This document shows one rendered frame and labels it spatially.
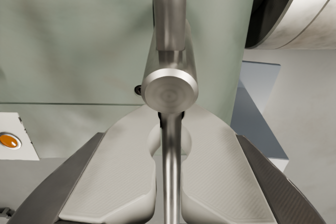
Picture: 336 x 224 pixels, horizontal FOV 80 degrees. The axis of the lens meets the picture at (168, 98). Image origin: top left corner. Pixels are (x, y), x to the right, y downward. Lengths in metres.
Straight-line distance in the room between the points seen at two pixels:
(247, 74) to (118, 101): 0.63
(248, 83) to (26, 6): 0.72
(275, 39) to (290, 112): 1.71
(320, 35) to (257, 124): 0.37
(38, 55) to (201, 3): 0.16
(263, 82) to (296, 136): 1.40
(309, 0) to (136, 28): 0.17
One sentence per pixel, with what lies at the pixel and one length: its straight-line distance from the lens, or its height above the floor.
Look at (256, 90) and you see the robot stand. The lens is 0.84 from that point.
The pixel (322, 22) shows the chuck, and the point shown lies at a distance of 0.28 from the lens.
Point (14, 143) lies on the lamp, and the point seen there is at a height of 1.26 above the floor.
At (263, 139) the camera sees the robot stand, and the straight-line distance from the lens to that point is 0.58.
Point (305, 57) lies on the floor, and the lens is 1.78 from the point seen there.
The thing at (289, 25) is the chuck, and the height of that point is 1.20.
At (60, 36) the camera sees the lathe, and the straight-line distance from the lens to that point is 0.21.
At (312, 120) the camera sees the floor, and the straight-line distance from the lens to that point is 2.13.
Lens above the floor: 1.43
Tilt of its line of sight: 59 degrees down
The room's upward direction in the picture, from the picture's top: 175 degrees counter-clockwise
